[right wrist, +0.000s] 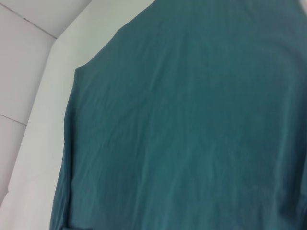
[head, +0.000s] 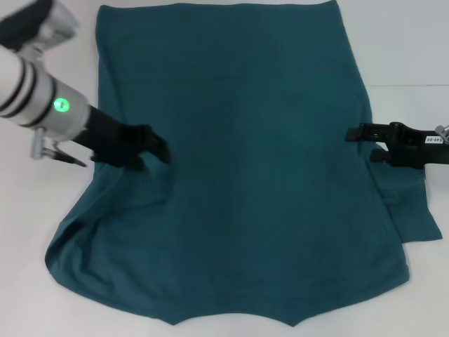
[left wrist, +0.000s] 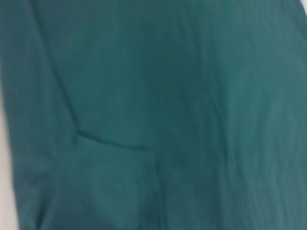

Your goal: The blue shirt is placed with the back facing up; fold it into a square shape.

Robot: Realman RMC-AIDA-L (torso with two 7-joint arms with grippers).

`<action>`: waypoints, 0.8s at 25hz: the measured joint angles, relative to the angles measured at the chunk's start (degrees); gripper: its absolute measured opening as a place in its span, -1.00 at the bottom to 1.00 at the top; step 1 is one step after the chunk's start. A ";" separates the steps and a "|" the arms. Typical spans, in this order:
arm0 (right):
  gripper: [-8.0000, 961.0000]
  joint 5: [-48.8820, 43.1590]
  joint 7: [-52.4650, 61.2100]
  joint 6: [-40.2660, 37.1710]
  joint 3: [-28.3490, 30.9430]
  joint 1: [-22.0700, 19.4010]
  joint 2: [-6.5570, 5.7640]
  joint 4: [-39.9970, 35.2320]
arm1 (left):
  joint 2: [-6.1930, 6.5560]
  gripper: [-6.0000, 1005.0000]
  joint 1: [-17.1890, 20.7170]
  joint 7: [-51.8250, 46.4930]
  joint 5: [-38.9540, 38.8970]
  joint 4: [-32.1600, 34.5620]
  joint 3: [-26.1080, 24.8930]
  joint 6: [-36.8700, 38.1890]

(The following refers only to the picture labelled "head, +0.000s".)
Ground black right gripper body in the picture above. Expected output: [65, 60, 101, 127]
[387, 121, 449, 171]

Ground gripper cable with plug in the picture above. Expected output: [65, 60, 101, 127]
[434, 124, 449, 145]
[31, 126, 88, 169]

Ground right gripper cable with plug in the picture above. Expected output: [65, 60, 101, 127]
[434, 124, 449, 145]

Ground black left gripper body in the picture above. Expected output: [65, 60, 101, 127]
[73, 104, 152, 170]

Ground left gripper cable with plug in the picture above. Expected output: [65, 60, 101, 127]
[31, 126, 88, 169]

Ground teal blue t-shirt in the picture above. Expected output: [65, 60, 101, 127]
[45, 0, 443, 328]

